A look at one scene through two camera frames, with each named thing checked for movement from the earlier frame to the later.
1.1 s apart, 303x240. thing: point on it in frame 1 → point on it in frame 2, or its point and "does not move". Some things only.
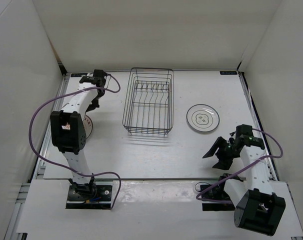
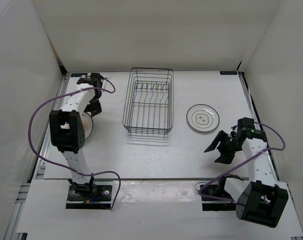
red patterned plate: x=88 y=126 does not move
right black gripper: x=223 y=163 → x=225 y=157
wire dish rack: x=149 y=107 does not move
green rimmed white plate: x=203 y=117 does not move
